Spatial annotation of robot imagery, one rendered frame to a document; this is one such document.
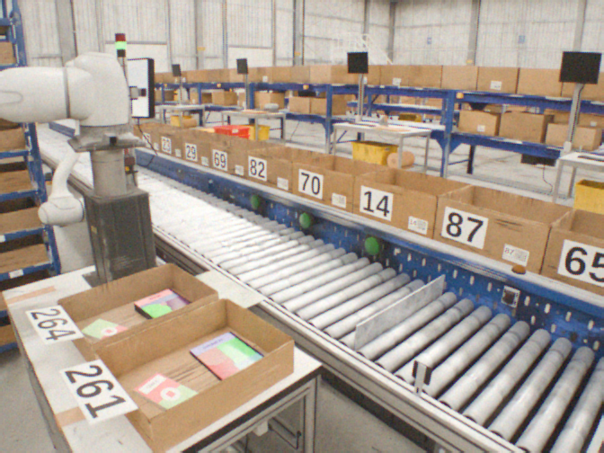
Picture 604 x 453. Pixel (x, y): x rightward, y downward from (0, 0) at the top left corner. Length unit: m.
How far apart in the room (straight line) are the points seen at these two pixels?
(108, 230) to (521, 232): 1.31
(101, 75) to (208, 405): 0.96
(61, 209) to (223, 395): 1.19
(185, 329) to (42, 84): 0.80
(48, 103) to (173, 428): 0.94
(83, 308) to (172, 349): 0.34
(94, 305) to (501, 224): 1.30
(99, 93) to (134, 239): 0.48
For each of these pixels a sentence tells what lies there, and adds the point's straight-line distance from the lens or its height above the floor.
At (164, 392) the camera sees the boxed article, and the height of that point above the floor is 0.77.
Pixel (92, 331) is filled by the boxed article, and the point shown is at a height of 0.77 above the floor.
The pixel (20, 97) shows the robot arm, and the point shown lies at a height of 1.41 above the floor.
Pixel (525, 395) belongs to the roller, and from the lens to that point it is 1.12.
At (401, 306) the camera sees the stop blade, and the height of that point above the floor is 0.79.
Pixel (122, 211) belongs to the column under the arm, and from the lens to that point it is 1.41.
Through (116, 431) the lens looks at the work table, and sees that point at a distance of 0.98.
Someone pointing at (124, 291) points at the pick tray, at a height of 0.80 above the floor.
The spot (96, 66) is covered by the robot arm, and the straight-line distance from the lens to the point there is 1.36.
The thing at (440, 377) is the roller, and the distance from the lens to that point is 1.10.
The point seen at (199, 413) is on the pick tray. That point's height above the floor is 0.80.
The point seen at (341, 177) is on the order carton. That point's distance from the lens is 1.77.
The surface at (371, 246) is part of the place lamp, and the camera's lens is 1.63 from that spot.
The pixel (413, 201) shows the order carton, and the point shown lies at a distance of 1.56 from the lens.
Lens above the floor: 1.43
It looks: 20 degrees down
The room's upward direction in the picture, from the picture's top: 1 degrees clockwise
